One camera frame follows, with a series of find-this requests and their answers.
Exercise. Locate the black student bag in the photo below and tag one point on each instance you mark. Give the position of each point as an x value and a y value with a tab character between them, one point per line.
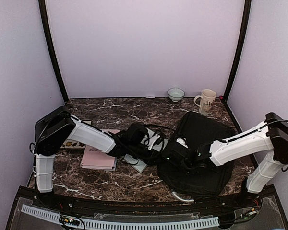
198	129

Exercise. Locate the small white bowl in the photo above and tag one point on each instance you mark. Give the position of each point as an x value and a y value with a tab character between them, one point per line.
176	94

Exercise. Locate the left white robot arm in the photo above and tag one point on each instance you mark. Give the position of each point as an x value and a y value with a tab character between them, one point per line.
60	125

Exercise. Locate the left black frame post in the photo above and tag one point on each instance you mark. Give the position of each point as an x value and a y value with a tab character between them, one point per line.
51	49

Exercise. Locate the black frame post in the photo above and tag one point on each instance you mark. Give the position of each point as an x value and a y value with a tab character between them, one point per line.
239	48
51	49

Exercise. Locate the cream mug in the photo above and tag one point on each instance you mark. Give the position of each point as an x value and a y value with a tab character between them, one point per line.
205	100

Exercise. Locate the black front table rail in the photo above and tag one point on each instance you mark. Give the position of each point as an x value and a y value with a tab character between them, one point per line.
216	206

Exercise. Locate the white cable duct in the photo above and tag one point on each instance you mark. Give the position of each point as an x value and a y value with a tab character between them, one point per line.
104	222

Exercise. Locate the grey notebook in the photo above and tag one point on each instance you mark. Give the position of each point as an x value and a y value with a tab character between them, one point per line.
141	163

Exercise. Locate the pink book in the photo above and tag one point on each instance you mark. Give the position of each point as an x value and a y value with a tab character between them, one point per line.
96	152

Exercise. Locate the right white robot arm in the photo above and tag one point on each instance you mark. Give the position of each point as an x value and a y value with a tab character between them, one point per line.
270	136

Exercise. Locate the right black frame post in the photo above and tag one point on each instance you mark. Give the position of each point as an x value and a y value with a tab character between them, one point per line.
239	48

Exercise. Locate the floral placemat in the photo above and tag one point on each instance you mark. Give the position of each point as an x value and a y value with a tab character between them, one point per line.
71	144

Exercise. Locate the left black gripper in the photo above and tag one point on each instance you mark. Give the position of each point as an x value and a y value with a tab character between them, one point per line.
150	159

